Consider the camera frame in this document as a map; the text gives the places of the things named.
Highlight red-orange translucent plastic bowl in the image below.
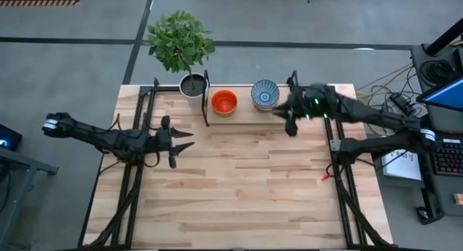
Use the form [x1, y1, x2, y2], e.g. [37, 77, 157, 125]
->
[211, 89, 239, 116]

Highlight coiled black cable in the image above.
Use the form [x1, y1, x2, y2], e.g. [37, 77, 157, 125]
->
[419, 59, 453, 86]

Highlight loose yellow and black cables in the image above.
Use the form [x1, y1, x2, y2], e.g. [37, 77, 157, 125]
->
[356, 62, 420, 116]

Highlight grey metal stand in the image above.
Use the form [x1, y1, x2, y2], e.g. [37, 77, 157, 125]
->
[0, 145, 60, 247]

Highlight black power brick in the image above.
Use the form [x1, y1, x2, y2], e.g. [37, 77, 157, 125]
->
[390, 93, 412, 113]

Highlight blue screen monitor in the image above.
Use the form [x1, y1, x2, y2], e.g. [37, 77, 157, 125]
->
[415, 74, 463, 113]

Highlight black box with blue light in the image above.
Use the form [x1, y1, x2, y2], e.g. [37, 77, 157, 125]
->
[0, 123, 23, 151]

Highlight blue striped patterned bowl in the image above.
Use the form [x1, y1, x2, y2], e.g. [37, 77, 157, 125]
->
[250, 79, 281, 109]

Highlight green plant in white pot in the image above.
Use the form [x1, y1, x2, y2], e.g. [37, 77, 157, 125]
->
[144, 10, 217, 109]

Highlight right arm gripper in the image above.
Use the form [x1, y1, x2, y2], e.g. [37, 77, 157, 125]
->
[271, 82, 332, 137]

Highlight wooden shelf with black legs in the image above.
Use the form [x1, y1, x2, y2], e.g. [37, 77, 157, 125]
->
[201, 69, 301, 128]

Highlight white printed paper sheet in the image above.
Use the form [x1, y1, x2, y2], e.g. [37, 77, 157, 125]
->
[381, 151, 423, 182]

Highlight grey workstation cart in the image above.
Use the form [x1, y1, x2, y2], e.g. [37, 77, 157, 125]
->
[372, 43, 463, 225]

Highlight black diagonal pole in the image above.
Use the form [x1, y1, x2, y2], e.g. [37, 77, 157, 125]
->
[425, 17, 463, 57]

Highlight black left wrist camera cable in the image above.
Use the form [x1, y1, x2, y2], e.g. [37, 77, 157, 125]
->
[143, 151, 161, 169]

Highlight black backlit keyboard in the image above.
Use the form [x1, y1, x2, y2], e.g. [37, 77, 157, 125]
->
[432, 138, 463, 178]

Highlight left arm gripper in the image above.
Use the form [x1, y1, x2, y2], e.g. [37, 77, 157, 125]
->
[155, 115, 195, 169]

